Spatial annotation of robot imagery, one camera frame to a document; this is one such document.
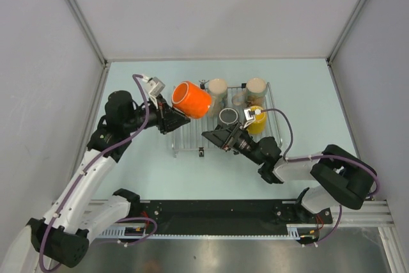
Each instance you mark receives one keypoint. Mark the yellow mug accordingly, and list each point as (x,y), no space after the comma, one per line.
(258,126)

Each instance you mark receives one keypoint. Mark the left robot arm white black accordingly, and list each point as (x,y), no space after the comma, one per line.
(62,234)

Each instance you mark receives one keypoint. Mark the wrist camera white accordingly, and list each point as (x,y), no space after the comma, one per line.
(153,86)
(249,117)

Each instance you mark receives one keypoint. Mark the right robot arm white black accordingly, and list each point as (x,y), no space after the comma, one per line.
(342,179)

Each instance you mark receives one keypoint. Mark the orange mug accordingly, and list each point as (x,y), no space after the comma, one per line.
(191,100)

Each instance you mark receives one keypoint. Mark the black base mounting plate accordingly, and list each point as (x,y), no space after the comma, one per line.
(247,217)

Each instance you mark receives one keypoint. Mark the plain beige mug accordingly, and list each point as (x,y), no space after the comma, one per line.
(218,90)

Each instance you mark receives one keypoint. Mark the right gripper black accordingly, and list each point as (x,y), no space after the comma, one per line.
(222,138)

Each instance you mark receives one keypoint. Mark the dark green mug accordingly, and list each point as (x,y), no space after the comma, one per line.
(228,116)

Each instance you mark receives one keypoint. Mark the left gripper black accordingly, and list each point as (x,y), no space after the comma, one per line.
(168,119)

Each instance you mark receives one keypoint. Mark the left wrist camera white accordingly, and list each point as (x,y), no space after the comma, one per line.
(153,86)

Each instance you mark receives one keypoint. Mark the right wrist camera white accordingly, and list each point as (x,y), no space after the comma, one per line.
(249,117)

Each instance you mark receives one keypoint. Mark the metal wire dish rack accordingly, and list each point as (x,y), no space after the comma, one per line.
(188,138)

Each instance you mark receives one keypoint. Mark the beige floral mug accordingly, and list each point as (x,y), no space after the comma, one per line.
(253,93)

